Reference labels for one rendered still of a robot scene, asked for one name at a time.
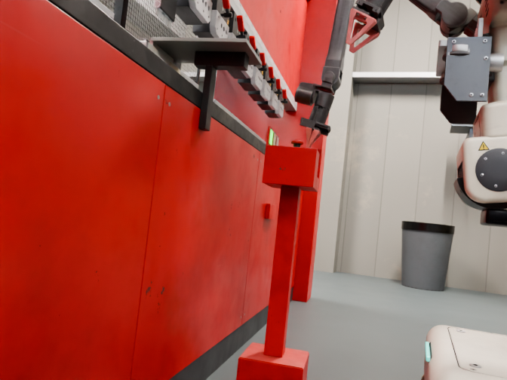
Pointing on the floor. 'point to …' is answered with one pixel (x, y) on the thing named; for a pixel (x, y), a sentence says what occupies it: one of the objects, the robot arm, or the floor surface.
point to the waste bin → (425, 255)
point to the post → (121, 12)
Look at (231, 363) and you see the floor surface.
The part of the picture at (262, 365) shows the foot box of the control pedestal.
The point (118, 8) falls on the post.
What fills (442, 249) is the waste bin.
